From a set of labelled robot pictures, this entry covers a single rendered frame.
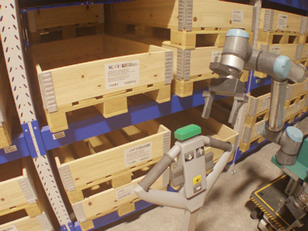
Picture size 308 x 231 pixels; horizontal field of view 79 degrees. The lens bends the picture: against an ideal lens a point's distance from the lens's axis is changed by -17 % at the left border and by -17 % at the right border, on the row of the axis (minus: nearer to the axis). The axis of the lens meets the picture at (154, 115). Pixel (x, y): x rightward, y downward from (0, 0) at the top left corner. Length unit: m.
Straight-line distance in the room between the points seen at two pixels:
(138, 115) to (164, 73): 0.32
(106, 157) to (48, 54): 1.29
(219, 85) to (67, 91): 0.75
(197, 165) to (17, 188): 1.05
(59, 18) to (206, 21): 1.45
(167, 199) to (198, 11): 1.16
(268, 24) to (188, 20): 1.00
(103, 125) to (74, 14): 1.38
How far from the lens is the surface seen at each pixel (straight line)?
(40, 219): 1.65
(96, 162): 1.42
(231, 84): 0.78
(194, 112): 2.74
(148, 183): 0.67
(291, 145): 1.82
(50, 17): 2.36
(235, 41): 0.84
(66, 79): 1.16
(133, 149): 1.49
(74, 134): 1.35
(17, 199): 1.49
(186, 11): 1.44
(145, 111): 1.49
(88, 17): 2.45
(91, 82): 1.20
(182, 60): 1.48
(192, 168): 0.74
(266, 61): 0.90
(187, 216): 0.88
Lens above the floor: 1.78
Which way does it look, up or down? 27 degrees down
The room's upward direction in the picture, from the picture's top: straight up
